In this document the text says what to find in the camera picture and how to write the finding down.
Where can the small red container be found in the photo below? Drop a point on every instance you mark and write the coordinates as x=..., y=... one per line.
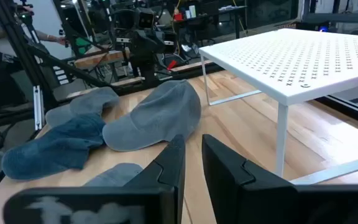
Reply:
x=178, y=16

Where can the grey baseball cap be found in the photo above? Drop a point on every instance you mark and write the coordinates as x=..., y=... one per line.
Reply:
x=95, y=99
x=154, y=118
x=113, y=175

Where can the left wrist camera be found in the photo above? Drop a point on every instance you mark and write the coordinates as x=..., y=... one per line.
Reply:
x=145, y=18

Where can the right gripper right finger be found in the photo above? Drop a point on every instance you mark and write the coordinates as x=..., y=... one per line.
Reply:
x=244, y=199

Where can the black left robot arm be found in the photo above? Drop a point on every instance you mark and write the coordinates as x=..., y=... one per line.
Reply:
x=148, y=74

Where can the small red tag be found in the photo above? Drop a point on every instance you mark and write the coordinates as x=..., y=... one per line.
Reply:
x=171, y=65

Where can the black background desk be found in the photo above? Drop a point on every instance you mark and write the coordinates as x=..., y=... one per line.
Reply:
x=228, y=11

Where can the silver aluminium bracket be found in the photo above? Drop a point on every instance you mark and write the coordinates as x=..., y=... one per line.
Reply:
x=38, y=109

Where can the white perforated metal shelf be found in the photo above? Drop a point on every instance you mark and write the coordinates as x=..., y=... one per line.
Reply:
x=291, y=56

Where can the blue denim baseball cap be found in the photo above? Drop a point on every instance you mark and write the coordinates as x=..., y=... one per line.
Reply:
x=57, y=146

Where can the black metal rig frame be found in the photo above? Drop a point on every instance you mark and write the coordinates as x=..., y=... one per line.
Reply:
x=16, y=40

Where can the wooden background table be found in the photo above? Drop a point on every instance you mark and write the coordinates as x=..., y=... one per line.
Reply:
x=98, y=60

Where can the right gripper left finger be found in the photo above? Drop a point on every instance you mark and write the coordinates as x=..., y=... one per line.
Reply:
x=154, y=202

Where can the white container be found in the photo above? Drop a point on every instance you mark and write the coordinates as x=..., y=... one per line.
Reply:
x=192, y=12

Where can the black cabinet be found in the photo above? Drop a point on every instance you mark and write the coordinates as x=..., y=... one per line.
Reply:
x=2, y=84

